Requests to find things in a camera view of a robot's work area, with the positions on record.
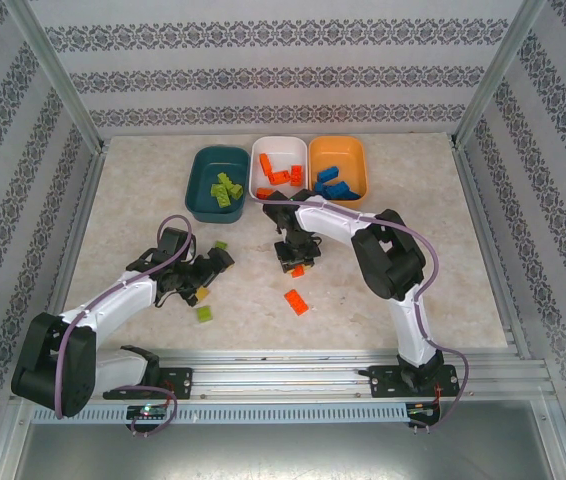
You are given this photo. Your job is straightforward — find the orange plastic container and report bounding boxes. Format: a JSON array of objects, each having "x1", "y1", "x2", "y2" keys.
[{"x1": 307, "y1": 135, "x2": 368, "y2": 210}]

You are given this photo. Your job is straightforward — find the aluminium mounting rail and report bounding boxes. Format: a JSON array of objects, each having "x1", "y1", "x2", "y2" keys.
[{"x1": 10, "y1": 348, "x2": 552, "y2": 404}]

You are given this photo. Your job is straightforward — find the small circuit board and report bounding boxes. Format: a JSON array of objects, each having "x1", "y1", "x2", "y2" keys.
[
  {"x1": 126, "y1": 404, "x2": 170, "y2": 420},
  {"x1": 406, "y1": 401, "x2": 440, "y2": 419}
]

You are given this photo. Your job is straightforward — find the teal plastic container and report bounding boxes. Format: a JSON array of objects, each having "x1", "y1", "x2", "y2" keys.
[{"x1": 185, "y1": 144, "x2": 252, "y2": 225}]

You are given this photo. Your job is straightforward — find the aluminium side rail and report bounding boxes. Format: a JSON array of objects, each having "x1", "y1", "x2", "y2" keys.
[
  {"x1": 30, "y1": 142, "x2": 109, "y2": 364},
  {"x1": 450, "y1": 134, "x2": 532, "y2": 360}
]

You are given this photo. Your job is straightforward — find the aluminium frame post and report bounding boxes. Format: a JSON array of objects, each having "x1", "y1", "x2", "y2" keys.
[
  {"x1": 452, "y1": 0, "x2": 549, "y2": 146},
  {"x1": 5, "y1": 0, "x2": 109, "y2": 151}
]

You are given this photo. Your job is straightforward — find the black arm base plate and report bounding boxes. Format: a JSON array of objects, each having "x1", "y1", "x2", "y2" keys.
[
  {"x1": 102, "y1": 367, "x2": 194, "y2": 400},
  {"x1": 367, "y1": 364, "x2": 462, "y2": 400}
]

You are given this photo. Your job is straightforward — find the grey metal sheet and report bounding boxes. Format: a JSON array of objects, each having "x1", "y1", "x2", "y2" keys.
[{"x1": 0, "y1": 399, "x2": 566, "y2": 480}]

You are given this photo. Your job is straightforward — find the white plastic container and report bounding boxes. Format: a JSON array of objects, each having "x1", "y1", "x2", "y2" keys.
[{"x1": 250, "y1": 135, "x2": 309, "y2": 202}]

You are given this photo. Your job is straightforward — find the grey slotted cable duct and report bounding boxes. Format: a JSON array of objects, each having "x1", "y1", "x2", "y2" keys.
[{"x1": 30, "y1": 403, "x2": 409, "y2": 426}]

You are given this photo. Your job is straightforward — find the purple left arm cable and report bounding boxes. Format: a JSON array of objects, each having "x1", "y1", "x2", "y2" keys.
[{"x1": 54, "y1": 214, "x2": 195, "y2": 437}]

